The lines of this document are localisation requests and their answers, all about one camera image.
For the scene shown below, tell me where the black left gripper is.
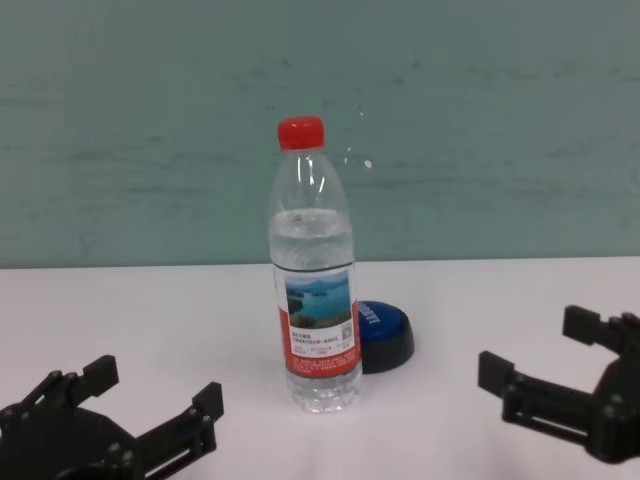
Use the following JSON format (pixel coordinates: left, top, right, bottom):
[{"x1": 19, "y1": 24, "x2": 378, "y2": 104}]
[{"x1": 0, "y1": 354, "x2": 225, "y2": 480}]

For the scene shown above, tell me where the clear water bottle red cap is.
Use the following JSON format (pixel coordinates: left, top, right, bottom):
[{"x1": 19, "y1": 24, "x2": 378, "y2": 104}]
[{"x1": 269, "y1": 115, "x2": 364, "y2": 414}]

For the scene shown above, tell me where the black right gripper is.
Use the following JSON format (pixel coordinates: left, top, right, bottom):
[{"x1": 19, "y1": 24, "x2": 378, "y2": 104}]
[{"x1": 477, "y1": 304, "x2": 640, "y2": 464}]

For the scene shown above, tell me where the blue push button black base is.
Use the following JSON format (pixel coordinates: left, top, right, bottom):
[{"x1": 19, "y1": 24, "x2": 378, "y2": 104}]
[{"x1": 357, "y1": 299, "x2": 417, "y2": 375}]

